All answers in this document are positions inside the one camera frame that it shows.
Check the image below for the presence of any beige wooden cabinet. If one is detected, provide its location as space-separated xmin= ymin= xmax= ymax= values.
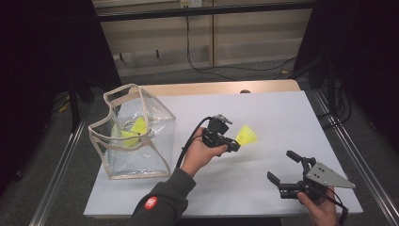
xmin=92 ymin=0 xmax=314 ymax=78

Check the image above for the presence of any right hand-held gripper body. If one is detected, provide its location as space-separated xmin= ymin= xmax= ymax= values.
xmin=278 ymin=156 xmax=357 ymax=201

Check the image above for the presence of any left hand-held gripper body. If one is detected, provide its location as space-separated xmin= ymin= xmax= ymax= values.
xmin=201 ymin=113 xmax=233 ymax=149

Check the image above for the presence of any white table cover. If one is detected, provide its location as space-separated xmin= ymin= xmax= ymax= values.
xmin=83 ymin=89 xmax=364 ymax=218

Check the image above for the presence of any black cable bundle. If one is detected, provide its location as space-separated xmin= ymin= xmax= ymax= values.
xmin=316 ymin=78 xmax=354 ymax=130

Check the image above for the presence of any person's left hand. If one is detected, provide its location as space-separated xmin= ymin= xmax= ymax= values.
xmin=181 ymin=126 xmax=229 ymax=178

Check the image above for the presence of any black power cable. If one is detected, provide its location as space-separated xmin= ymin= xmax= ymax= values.
xmin=185 ymin=8 xmax=297 ymax=82

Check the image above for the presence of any clear bag with beige trim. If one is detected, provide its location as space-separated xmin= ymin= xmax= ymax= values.
xmin=88 ymin=83 xmax=177 ymax=181

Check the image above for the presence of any right hand-held gripper cable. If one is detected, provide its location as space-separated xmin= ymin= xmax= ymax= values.
xmin=316 ymin=186 xmax=350 ymax=225

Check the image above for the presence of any white wall outlet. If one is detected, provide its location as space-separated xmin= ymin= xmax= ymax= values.
xmin=179 ymin=0 xmax=203 ymax=9

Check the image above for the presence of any hand-held gripper cable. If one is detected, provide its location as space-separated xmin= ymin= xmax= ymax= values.
xmin=316 ymin=186 xmax=350 ymax=225
xmin=175 ymin=116 xmax=215 ymax=170

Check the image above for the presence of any person's right hand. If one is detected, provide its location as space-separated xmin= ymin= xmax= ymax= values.
xmin=296 ymin=187 xmax=338 ymax=226

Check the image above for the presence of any left hand-held gripper cable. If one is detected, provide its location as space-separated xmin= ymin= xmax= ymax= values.
xmin=175 ymin=116 xmax=215 ymax=170

